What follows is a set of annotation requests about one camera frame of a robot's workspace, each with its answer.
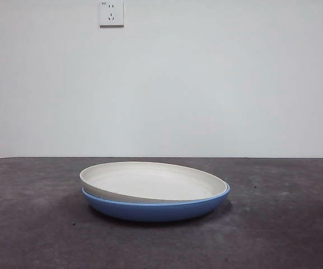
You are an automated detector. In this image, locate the white round plate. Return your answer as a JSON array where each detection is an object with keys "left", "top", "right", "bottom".
[{"left": 79, "top": 161, "right": 229, "bottom": 204}]

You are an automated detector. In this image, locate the blue round plate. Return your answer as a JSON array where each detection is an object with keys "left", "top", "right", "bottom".
[{"left": 81, "top": 183, "right": 232, "bottom": 224}]

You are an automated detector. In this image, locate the white wall socket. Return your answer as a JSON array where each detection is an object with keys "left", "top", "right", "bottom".
[{"left": 99, "top": 0, "right": 124, "bottom": 28}]

